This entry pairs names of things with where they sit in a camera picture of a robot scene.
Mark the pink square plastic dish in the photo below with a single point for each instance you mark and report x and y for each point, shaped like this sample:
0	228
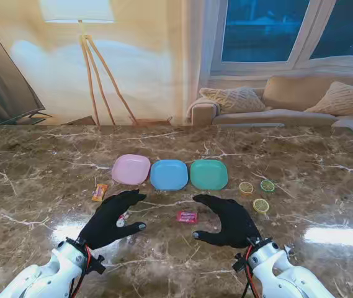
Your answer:
131	169

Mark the cream throw blanket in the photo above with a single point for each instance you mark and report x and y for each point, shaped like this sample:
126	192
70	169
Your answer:
205	104

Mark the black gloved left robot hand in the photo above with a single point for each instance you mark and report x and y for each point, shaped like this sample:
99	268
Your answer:
105	223

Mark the green square plastic dish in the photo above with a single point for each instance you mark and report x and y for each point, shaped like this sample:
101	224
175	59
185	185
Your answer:
208	174

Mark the white framed window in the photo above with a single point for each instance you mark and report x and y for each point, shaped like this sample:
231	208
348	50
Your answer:
257	31

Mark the beige sofa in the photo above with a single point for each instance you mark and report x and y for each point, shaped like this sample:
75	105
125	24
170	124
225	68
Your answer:
294	102

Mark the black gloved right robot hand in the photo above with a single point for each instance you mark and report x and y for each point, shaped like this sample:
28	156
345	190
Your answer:
236	223

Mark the orange candy packet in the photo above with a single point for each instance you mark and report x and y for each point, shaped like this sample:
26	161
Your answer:
99	192

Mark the green lime slice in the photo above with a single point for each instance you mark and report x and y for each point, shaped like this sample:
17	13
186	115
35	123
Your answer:
267	186

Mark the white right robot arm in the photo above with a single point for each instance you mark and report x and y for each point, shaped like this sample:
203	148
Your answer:
275	267

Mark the clear small candy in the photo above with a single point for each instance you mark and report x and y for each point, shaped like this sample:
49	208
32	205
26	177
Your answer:
123	219

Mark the yellow lemon slice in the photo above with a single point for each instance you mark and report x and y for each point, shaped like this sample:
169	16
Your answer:
260	205

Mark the wooden tripod floor lamp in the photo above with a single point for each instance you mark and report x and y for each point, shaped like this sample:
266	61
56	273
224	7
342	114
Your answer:
78	12

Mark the pink candy packet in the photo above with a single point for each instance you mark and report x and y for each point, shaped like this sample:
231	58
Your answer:
186	216

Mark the cream knitted cushion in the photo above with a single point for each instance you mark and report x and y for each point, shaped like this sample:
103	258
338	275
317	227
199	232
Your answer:
233	99
343	99

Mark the blue square plastic dish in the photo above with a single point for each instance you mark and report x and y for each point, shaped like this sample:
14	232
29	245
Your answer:
169	174

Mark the orange citrus slice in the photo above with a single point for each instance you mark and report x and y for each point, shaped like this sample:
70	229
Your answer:
246	188

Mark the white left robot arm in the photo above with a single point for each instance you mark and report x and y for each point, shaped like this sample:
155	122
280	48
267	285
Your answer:
55	270

